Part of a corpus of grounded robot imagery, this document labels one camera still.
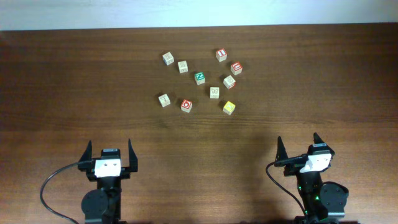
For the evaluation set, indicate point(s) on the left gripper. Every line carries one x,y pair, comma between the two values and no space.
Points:
83,163

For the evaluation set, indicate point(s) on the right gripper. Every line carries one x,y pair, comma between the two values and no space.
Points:
289,160

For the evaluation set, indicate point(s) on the wooden Y block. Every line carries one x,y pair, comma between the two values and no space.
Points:
164,100

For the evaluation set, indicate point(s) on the yellow block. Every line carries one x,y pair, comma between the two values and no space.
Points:
229,108

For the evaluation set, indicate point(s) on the red O block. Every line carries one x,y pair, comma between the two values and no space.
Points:
186,105

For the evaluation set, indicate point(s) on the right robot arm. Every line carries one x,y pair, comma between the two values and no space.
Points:
323,202

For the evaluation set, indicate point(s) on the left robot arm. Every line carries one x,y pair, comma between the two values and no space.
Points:
103,204

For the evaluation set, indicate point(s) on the wooden block red side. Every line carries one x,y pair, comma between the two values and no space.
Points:
229,82

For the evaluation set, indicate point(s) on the red U block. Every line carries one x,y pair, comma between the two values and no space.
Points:
236,68

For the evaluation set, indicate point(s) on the wooden butterfly block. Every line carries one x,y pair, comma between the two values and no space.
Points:
214,92

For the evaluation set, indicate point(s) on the wooden block blue side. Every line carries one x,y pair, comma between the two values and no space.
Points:
168,58

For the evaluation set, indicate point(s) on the plain wooden letter block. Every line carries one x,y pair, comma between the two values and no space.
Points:
182,66

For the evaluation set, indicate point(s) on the green N block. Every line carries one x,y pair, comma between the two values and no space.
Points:
200,78

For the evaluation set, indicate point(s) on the red I block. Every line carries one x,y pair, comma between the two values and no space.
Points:
221,55

